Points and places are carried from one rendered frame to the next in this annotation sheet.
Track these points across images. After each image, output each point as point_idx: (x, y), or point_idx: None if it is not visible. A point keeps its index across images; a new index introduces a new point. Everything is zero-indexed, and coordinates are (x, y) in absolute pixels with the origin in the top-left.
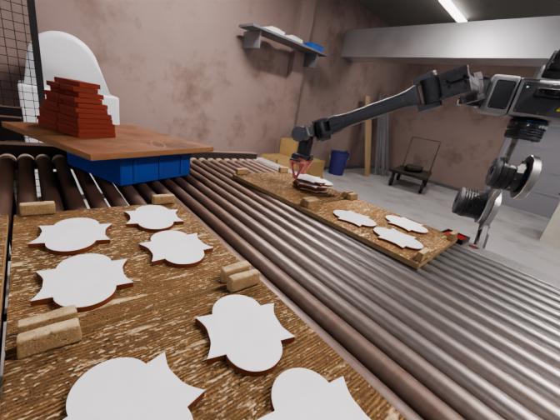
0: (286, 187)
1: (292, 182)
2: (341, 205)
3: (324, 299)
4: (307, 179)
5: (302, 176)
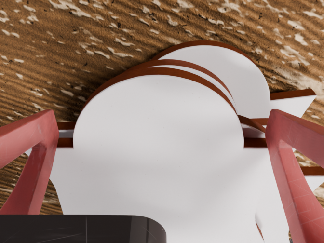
0: (37, 33)
1: (238, 15)
2: None
3: None
4: (93, 207)
5: (155, 157)
